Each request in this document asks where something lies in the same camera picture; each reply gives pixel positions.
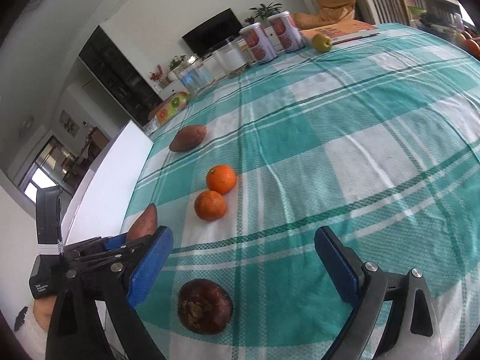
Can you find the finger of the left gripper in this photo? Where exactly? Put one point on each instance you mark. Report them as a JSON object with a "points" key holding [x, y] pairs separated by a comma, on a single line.
{"points": [[96, 247]]}

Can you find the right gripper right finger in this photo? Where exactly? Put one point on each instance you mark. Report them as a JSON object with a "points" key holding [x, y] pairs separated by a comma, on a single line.
{"points": [[411, 330]]}

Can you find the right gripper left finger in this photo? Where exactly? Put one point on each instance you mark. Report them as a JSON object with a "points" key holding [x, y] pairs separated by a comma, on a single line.
{"points": [[122, 281]]}

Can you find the sweet potato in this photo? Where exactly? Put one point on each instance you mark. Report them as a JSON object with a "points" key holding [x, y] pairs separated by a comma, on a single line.
{"points": [[188, 138], [144, 225]]}

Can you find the dark water chestnut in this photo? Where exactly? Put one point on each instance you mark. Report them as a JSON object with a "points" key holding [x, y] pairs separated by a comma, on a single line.
{"points": [[204, 307]]}

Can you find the small tangerine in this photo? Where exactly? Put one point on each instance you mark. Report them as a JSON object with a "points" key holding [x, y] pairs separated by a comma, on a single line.
{"points": [[221, 179], [210, 206]]}

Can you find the yellow green pear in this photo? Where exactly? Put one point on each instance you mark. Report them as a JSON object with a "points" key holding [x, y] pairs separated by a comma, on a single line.
{"points": [[322, 43]]}

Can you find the left hand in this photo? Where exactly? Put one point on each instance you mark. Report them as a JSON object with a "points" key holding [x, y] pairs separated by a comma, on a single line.
{"points": [[42, 311]]}

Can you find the white foam box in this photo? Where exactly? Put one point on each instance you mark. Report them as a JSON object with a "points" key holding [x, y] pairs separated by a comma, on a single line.
{"points": [[99, 205]]}

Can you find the black display cabinet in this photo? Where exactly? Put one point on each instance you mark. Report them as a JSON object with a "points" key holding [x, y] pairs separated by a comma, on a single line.
{"points": [[120, 78]]}

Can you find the fruit print pouch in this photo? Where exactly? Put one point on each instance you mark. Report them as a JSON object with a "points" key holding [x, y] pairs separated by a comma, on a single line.
{"points": [[172, 106]]}

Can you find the white tv cabinet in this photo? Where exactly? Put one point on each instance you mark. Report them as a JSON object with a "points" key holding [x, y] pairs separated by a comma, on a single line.
{"points": [[215, 69]]}

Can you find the red flower vase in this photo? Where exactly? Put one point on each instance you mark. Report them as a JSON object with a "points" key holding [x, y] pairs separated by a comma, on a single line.
{"points": [[159, 77]]}

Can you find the green plant white vase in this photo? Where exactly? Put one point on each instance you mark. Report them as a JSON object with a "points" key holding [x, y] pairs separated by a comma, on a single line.
{"points": [[176, 61]]}

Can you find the teal plaid tablecloth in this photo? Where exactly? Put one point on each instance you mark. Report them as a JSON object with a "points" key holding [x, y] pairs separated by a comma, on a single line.
{"points": [[377, 139]]}

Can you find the gold lid glass jar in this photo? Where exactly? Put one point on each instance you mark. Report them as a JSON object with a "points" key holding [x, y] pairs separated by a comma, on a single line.
{"points": [[195, 76]]}

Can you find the black lid glass jar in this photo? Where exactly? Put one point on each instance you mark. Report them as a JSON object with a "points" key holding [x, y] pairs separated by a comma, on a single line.
{"points": [[230, 57]]}

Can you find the left red white can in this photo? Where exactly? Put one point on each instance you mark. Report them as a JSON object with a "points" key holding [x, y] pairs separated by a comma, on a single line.
{"points": [[259, 43]]}

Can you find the red white can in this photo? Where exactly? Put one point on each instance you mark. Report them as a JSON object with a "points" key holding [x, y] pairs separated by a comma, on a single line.
{"points": [[259, 43], [286, 30]]}

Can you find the black television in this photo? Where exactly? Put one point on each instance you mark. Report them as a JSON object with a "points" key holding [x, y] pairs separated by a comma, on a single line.
{"points": [[213, 31]]}

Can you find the small potted plant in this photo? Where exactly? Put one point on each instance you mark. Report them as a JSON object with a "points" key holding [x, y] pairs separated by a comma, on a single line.
{"points": [[250, 20]]}

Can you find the large potted green plant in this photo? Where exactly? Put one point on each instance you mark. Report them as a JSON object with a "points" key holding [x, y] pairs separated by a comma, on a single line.
{"points": [[262, 11]]}

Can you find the pile of oranges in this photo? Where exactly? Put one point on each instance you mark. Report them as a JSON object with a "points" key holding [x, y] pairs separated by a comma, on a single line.
{"points": [[466, 42]]}

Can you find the right red white can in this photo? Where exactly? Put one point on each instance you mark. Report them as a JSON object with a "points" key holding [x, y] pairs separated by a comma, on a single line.
{"points": [[286, 30]]}

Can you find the orange book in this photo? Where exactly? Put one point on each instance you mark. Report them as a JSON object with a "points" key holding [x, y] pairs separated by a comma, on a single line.
{"points": [[341, 32]]}

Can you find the dark wooden chair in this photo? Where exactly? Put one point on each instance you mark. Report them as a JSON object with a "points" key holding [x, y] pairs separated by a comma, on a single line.
{"points": [[388, 11]]}

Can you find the orange cushioned armchair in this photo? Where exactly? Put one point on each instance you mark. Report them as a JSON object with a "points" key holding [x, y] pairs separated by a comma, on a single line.
{"points": [[331, 12]]}

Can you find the wooden side table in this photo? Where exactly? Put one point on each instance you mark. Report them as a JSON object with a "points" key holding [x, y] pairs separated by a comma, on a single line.
{"points": [[443, 9]]}

